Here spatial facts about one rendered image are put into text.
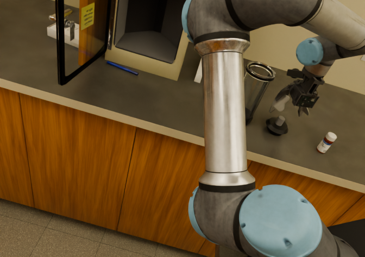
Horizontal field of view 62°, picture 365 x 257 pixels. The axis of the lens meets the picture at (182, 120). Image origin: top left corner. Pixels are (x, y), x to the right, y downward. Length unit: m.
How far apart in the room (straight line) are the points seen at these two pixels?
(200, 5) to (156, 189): 0.93
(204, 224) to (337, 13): 0.49
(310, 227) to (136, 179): 0.95
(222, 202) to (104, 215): 1.13
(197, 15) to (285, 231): 0.42
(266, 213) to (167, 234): 1.17
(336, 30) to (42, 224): 1.67
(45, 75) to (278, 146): 0.90
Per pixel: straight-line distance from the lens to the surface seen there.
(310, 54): 0.92
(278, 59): 1.72
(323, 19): 0.68
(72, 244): 1.84
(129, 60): 1.31
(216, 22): 0.61
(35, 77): 1.22
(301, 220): 0.51
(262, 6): 0.57
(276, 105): 1.14
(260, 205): 0.54
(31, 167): 1.56
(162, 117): 1.10
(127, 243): 1.84
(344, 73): 1.84
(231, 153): 0.60
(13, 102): 1.31
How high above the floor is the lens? 1.65
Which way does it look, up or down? 40 degrees down
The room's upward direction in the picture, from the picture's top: 18 degrees clockwise
